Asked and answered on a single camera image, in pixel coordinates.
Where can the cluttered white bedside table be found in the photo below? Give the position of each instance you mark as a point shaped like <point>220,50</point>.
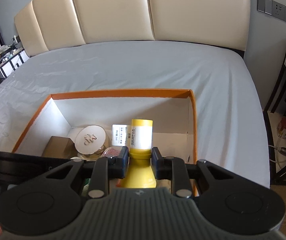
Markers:
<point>9,60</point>

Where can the gold square box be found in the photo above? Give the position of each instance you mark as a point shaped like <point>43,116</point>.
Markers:
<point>58,146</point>

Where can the pink patterned packet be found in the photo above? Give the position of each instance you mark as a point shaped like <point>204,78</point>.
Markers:
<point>111,152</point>

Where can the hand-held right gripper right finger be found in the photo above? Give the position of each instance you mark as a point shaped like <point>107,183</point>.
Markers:
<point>156,161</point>

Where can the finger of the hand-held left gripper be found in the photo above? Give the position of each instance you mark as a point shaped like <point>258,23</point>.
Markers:
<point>68,160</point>

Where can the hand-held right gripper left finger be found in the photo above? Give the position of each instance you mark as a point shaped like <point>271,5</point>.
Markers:
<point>123,161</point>

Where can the grey wall switch panel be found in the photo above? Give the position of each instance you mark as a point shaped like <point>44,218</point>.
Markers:
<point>276,8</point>

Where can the bed with white sheet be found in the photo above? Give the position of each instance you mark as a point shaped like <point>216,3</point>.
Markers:
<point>138,65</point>

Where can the white round compact case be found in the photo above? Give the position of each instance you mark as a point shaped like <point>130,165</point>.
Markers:
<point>90,140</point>

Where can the orange cardboard box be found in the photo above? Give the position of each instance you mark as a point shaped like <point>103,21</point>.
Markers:
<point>183,120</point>

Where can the cream padded headboard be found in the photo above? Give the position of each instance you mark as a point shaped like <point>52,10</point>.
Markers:
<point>113,10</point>

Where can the small white labelled box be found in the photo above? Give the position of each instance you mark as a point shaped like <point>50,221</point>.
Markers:
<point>119,135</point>

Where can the yellow bottle with white label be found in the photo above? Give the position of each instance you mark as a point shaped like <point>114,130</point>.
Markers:
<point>141,140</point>

